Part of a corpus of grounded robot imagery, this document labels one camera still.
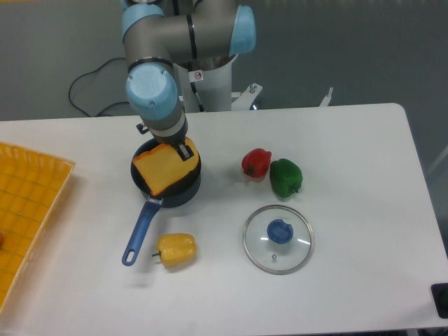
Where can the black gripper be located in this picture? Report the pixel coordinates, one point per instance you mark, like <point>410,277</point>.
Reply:
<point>170,134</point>

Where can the orange toy bread slice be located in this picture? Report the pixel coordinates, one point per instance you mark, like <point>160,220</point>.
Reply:
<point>157,169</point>

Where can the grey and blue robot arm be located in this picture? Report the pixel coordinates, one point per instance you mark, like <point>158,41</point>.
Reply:
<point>154,42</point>

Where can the red toy bell pepper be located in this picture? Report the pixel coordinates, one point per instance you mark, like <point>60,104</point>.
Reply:
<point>256,163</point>

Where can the yellow toy bell pepper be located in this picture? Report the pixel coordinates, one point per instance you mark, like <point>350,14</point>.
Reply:
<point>175,248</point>

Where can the green toy bell pepper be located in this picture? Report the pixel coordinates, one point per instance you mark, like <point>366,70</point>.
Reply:
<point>285,177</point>

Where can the yellow plastic basket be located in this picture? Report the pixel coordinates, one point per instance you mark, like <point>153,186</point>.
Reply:
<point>31,184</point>

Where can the glass lid with blue knob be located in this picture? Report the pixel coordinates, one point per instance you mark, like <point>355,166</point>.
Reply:
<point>278,239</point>

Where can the black device at table edge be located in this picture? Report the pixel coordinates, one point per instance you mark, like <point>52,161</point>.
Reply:
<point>440,296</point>

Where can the dark pot with blue handle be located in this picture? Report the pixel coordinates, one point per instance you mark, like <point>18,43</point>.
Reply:
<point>148,211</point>

